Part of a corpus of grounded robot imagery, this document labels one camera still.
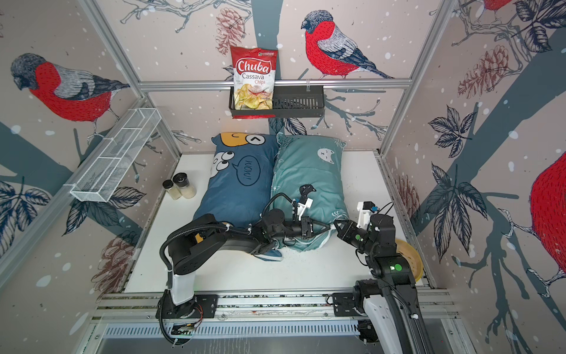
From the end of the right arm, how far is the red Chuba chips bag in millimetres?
564

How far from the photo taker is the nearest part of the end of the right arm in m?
0.61

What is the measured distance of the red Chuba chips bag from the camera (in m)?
0.84
